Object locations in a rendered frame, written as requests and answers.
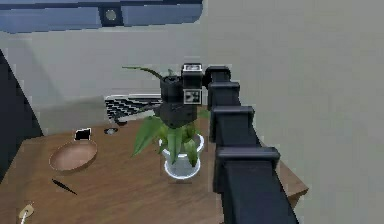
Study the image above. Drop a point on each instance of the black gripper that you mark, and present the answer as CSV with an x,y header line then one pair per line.
x,y
175,115

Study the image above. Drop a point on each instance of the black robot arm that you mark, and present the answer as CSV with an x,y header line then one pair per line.
x,y
246,186

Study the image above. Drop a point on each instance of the black laptop keyboard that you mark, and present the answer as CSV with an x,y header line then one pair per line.
x,y
123,105

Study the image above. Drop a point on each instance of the small grey round disc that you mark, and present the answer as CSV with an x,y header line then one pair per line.
x,y
110,131

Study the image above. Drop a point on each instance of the green plant in glass pot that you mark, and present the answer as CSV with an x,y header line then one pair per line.
x,y
180,150

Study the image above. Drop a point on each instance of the small black box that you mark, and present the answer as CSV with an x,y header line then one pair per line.
x,y
82,134

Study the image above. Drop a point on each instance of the brown wooden bowl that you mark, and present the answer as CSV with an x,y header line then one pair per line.
x,y
73,156

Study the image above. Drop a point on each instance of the brown wooden table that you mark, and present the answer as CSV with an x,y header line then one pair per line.
x,y
116,196

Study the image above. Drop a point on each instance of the thin black pen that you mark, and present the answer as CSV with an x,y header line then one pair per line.
x,y
64,187

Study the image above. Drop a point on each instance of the dark navy round chair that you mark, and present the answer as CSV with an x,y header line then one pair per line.
x,y
15,126

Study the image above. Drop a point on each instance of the blue cabinet with round knob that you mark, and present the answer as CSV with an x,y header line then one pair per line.
x,y
50,18

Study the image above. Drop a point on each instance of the small beige spoon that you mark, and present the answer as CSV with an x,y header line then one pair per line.
x,y
26,212

